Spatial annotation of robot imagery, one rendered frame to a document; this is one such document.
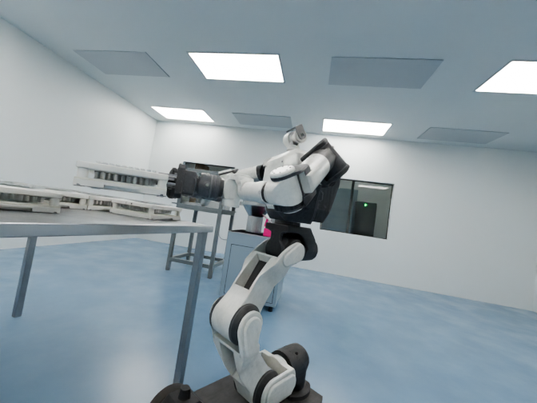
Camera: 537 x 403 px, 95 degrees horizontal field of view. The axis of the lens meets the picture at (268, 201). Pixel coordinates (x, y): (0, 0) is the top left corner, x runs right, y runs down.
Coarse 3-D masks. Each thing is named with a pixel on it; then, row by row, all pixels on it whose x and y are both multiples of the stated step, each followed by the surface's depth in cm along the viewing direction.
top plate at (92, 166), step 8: (88, 168) 71; (96, 168) 72; (104, 168) 72; (112, 168) 73; (120, 168) 74; (136, 176) 77; (144, 176) 77; (152, 176) 78; (160, 176) 79; (168, 176) 80
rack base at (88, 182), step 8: (80, 184) 70; (88, 184) 71; (96, 184) 72; (104, 184) 72; (112, 184) 73; (120, 184) 74; (128, 184) 75; (128, 192) 92; (136, 192) 77; (144, 192) 77; (152, 192) 78; (160, 192) 79
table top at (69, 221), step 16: (64, 208) 110; (0, 224) 54; (16, 224) 57; (32, 224) 59; (48, 224) 63; (64, 224) 66; (80, 224) 70; (96, 224) 74; (112, 224) 80; (128, 224) 86; (144, 224) 94; (160, 224) 103; (176, 224) 114; (192, 224) 128
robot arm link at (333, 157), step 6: (330, 144) 91; (318, 150) 87; (324, 150) 87; (330, 150) 89; (324, 156) 84; (330, 156) 86; (336, 156) 90; (330, 162) 85; (336, 162) 89; (342, 162) 90; (330, 168) 86; (336, 168) 89; (342, 168) 89; (330, 174) 91
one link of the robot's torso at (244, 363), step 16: (256, 320) 86; (240, 336) 83; (256, 336) 87; (224, 352) 95; (240, 352) 84; (256, 352) 89; (240, 368) 87; (256, 368) 95; (240, 384) 97; (256, 384) 96; (256, 400) 95
